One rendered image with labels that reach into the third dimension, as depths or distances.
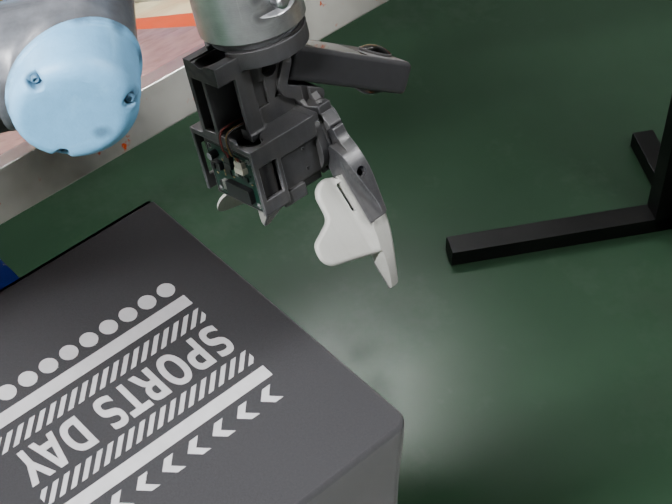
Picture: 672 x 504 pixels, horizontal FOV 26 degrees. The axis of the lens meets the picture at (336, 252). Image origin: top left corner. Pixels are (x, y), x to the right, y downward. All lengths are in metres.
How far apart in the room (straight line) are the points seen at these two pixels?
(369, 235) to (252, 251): 2.12
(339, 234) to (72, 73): 0.28
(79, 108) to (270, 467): 0.87
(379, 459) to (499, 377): 1.27
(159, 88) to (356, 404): 0.64
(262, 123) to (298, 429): 0.72
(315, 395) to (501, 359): 1.30
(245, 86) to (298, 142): 0.06
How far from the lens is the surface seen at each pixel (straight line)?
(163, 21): 1.58
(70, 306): 1.81
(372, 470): 1.69
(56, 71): 0.81
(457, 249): 3.10
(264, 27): 0.96
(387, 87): 1.07
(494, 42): 3.68
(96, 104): 0.83
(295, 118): 1.01
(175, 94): 1.16
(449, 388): 2.91
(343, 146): 1.02
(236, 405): 1.69
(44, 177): 1.12
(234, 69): 0.98
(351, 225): 1.03
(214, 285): 1.81
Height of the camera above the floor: 2.30
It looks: 47 degrees down
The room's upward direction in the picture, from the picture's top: straight up
